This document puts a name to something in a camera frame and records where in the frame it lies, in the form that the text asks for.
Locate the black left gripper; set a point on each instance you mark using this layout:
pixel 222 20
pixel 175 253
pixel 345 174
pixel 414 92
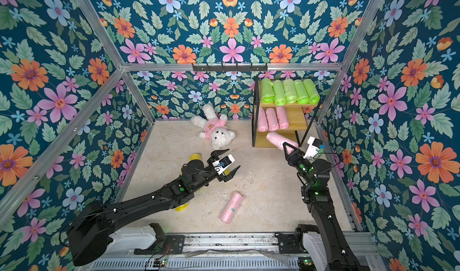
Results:
pixel 221 177

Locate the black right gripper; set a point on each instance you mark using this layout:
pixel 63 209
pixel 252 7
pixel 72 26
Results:
pixel 300 161

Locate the green trash bag roll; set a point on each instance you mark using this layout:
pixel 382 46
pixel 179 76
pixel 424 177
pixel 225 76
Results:
pixel 290 91
pixel 267 91
pixel 312 92
pixel 279 93
pixel 302 94

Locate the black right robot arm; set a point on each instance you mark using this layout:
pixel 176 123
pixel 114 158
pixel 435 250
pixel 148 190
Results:
pixel 323 213

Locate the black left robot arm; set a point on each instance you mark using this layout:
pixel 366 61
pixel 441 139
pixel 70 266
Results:
pixel 136 210

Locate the yellow trash bag roll large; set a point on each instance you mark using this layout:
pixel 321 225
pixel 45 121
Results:
pixel 181 208

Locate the white plush bunny pink shirt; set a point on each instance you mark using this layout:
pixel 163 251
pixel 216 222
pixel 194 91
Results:
pixel 213 128

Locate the green circuit board right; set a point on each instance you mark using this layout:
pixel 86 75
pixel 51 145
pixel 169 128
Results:
pixel 306 264

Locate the green circuit board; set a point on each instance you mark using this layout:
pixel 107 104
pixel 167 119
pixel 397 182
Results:
pixel 306 264
pixel 159 263

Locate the green circuit board left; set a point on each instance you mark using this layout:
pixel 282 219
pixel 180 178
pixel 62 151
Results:
pixel 159 263

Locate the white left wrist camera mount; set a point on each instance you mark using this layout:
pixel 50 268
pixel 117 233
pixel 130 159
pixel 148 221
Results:
pixel 222 165

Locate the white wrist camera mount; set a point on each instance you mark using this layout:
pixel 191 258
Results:
pixel 314 147
pixel 222 165

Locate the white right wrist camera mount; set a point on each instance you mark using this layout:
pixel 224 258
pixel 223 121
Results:
pixel 314 147

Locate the wooden shelf black metal frame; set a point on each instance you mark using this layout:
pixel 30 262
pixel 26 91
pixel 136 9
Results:
pixel 290 118

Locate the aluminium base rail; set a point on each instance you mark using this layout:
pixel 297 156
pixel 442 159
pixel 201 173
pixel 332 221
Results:
pixel 152 240

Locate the black hook rail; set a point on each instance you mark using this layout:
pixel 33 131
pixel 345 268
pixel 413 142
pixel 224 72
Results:
pixel 243 67

